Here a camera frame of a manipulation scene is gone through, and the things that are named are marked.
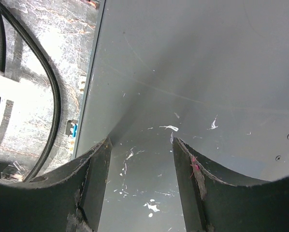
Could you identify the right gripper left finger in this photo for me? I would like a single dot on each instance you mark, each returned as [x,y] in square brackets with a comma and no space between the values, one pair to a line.
[67,199]

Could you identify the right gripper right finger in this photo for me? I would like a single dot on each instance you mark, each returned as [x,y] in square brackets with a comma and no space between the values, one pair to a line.
[217,199]

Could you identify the dark network switch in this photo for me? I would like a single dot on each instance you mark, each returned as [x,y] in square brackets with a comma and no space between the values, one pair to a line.
[213,73]

